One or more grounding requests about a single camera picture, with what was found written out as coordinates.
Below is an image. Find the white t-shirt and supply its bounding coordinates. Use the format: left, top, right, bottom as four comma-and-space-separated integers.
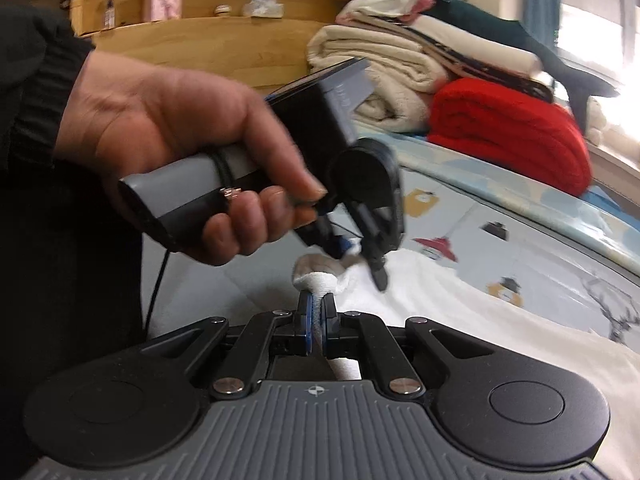
292, 249, 639, 479

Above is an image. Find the black sleeve forearm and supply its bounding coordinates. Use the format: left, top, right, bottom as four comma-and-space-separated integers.
1, 3, 142, 479

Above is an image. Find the person's left hand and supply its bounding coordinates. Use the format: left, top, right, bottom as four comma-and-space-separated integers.
54, 51, 326, 266

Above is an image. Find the grey printed bed sheet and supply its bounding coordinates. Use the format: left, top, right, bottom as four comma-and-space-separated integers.
142, 167, 639, 349

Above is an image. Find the cream folded blanket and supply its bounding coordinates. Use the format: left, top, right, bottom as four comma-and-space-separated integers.
307, 25, 449, 133

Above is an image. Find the white folded bedding stack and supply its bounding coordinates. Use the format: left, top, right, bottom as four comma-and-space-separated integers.
336, 0, 553, 103

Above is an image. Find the dark green shark plush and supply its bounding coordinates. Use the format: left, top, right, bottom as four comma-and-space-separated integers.
424, 0, 620, 133

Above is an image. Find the red folded blanket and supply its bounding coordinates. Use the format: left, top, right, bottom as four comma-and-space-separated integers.
426, 78, 592, 196

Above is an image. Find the pink box on headboard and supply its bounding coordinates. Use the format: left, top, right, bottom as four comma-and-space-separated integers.
148, 0, 182, 22

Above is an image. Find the blue patterned folded quilt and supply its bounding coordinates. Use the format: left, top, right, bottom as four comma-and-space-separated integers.
356, 122, 639, 275

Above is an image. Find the white plush toy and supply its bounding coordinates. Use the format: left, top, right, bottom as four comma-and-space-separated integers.
585, 96, 608, 146

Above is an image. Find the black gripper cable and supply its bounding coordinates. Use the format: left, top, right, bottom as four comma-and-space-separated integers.
142, 246, 174, 336

